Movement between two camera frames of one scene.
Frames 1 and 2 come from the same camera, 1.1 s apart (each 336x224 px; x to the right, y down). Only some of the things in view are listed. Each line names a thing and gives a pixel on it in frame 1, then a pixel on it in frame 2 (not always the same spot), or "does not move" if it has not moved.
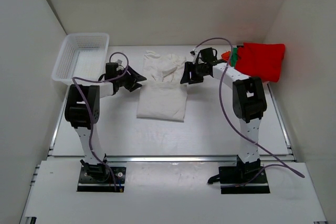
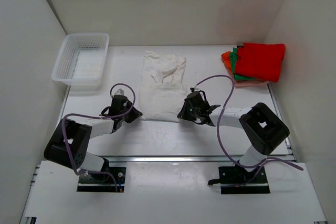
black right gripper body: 199,68 -> 192,114
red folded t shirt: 261,60 does not move
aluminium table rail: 202,159 does not move
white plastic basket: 83,56 does not move
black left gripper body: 123,77 -> 128,105
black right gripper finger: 189,68 -> 187,104
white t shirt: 162,94 does not move
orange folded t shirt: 225,56 does not move
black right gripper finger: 185,78 -> 182,115
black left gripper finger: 137,77 -> 136,113
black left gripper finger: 133,87 -> 133,115
